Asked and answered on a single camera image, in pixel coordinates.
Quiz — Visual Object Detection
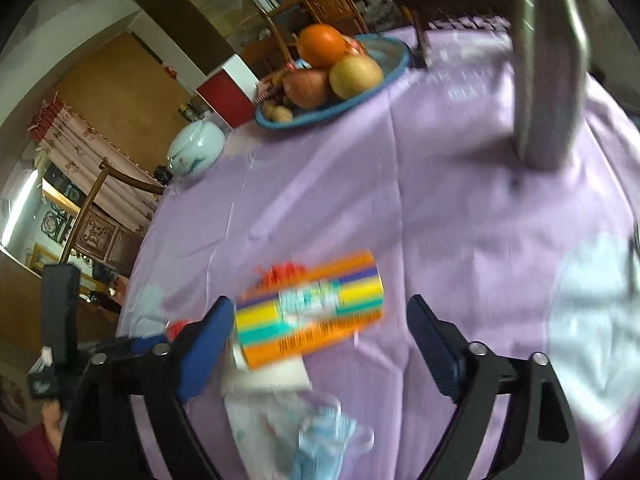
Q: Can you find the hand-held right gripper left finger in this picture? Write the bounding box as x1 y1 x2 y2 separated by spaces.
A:
57 296 236 480

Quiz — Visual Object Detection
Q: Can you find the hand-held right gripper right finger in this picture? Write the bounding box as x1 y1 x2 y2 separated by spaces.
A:
406 294 586 480

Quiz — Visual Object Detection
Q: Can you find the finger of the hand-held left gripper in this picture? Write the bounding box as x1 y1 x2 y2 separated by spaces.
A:
85 335 168 358

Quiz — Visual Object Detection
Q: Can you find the striped tissue packet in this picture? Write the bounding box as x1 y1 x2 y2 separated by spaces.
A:
234 250 386 372

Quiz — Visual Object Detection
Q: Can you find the blue face mask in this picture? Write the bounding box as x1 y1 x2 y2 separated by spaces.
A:
290 400 376 480

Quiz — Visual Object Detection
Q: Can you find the person's left hand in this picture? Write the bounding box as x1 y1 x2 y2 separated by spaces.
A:
41 400 65 453

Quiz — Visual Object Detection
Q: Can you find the white crumpled tissue paper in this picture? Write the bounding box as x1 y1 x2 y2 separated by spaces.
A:
220 345 313 396

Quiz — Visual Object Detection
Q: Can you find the white plastic wrapper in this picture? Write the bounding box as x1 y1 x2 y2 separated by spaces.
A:
225 392 301 461

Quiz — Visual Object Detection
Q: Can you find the carved wooden chair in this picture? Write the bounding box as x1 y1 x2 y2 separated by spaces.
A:
60 157 166 281

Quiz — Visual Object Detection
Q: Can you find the red fringed wrapper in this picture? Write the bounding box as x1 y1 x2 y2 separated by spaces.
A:
254 260 313 291

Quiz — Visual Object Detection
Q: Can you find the floral pink curtain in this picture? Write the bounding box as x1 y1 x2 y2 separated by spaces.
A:
27 92 161 233

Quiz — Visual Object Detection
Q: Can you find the white ceramic lidded jar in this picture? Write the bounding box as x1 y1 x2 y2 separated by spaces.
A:
166 119 226 182

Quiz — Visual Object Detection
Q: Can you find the red box with white top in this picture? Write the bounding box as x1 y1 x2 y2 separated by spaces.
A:
196 55 263 128

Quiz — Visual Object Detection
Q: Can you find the red snack packet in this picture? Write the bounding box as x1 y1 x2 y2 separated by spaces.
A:
256 62 301 103

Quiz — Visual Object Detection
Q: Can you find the red apple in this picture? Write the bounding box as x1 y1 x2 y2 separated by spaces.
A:
282 67 333 110

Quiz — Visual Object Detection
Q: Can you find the yellow apple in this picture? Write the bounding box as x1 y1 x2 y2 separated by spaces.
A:
329 55 385 101

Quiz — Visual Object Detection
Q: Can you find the blue fruit plate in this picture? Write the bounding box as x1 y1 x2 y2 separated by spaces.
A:
255 34 415 131

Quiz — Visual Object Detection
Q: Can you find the stainless steel bottle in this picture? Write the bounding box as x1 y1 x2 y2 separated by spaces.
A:
507 0 593 171

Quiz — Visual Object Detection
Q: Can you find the orange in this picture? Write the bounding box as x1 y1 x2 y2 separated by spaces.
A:
297 24 349 68

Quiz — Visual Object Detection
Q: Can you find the glass door cabinet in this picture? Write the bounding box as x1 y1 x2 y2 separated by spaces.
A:
132 0 266 56

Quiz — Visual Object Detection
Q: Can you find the round embroidered table screen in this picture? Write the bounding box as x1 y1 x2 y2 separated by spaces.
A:
370 0 516 68

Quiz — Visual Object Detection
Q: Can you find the wooden armchair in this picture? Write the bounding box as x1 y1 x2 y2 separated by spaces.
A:
260 0 371 61

